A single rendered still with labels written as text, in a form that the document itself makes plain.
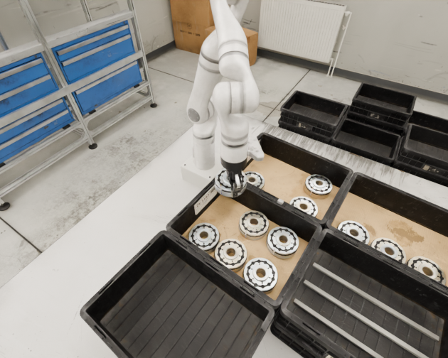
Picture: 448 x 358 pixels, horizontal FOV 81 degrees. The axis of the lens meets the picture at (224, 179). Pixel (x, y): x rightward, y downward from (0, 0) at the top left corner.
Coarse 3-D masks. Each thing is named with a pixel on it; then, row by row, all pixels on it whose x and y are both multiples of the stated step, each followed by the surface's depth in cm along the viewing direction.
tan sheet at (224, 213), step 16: (208, 208) 98; (224, 208) 98; (240, 208) 98; (192, 224) 94; (224, 224) 94; (272, 224) 94; (240, 240) 89; (256, 240) 89; (304, 240) 89; (256, 256) 85; (272, 256) 85; (240, 272) 82; (288, 272) 82
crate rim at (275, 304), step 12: (204, 192) 91; (252, 192) 91; (192, 204) 87; (276, 204) 87; (180, 216) 84; (300, 216) 85; (168, 228) 81; (312, 240) 80; (204, 252) 76; (216, 264) 73; (300, 264) 73; (240, 276) 71; (252, 288) 69; (288, 288) 69; (276, 300) 67
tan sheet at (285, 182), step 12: (264, 156) 117; (252, 168) 112; (264, 168) 112; (276, 168) 112; (288, 168) 112; (276, 180) 108; (288, 180) 108; (300, 180) 108; (276, 192) 103; (288, 192) 103; (300, 192) 103; (336, 192) 103; (324, 204) 100
